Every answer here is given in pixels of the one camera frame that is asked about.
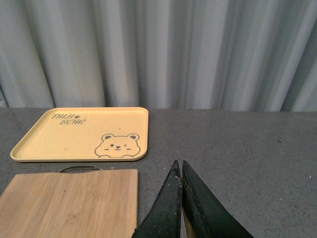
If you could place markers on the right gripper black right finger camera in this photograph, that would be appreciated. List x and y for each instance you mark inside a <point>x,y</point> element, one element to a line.
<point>206,216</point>

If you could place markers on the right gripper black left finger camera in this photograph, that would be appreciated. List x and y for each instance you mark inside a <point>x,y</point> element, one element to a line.
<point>164,218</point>

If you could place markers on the wooden cutting board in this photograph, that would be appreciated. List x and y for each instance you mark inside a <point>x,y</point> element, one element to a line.
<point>98,204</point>

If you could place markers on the yellow bear tray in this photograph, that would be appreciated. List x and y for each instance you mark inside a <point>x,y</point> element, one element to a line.
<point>86,134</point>

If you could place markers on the grey pleated curtain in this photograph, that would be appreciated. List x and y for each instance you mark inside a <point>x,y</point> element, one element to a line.
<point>235,55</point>

